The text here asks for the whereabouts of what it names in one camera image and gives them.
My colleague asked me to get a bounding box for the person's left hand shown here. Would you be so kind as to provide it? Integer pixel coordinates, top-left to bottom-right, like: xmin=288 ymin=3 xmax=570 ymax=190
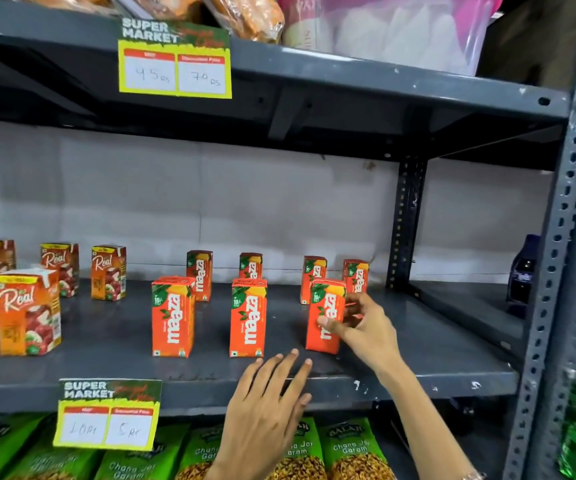
xmin=205 ymin=349 xmax=314 ymax=480

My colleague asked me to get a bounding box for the person's right hand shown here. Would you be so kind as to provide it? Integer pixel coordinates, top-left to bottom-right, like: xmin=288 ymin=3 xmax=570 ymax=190
xmin=316 ymin=293 xmax=404 ymax=377

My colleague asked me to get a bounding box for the orange mango juice carton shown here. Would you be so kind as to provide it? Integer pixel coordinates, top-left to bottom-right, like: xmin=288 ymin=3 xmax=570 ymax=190
xmin=306 ymin=279 xmax=347 ymax=355

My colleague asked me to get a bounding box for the person's right forearm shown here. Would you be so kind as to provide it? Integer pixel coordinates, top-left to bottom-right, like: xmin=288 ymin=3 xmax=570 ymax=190
xmin=375 ymin=356 xmax=488 ymax=480

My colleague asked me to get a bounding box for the row of green snack packets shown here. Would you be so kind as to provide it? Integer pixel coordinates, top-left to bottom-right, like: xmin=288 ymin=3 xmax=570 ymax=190
xmin=0 ymin=412 xmax=399 ymax=480

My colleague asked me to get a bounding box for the group of orange mango cartons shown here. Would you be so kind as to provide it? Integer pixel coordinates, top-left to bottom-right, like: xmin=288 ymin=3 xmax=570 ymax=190
xmin=151 ymin=250 xmax=370 ymax=359

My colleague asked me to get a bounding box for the yellow green price tag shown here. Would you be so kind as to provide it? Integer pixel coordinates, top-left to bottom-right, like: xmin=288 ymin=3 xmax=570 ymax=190
xmin=117 ymin=17 xmax=233 ymax=100
xmin=52 ymin=378 xmax=163 ymax=452

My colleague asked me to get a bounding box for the dark drink bottle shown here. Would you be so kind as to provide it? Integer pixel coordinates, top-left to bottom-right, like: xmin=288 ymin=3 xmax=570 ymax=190
xmin=506 ymin=234 xmax=541 ymax=306

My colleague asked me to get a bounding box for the grey metal shelf rack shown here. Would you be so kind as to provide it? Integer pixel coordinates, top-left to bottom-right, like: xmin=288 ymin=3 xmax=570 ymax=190
xmin=0 ymin=0 xmax=576 ymax=480

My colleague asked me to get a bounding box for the pink lidded plastic container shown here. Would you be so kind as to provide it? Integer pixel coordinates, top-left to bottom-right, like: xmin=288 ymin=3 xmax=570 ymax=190
xmin=277 ymin=0 xmax=504 ymax=77

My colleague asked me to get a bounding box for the clear bread packet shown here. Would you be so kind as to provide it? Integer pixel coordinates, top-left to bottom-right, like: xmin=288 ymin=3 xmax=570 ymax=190
xmin=200 ymin=0 xmax=286 ymax=44
xmin=7 ymin=0 xmax=121 ymax=16
xmin=127 ymin=0 xmax=205 ymax=23

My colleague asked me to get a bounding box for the brown cardboard box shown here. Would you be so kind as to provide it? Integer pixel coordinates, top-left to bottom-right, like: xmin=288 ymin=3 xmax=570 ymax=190
xmin=477 ymin=0 xmax=576 ymax=91

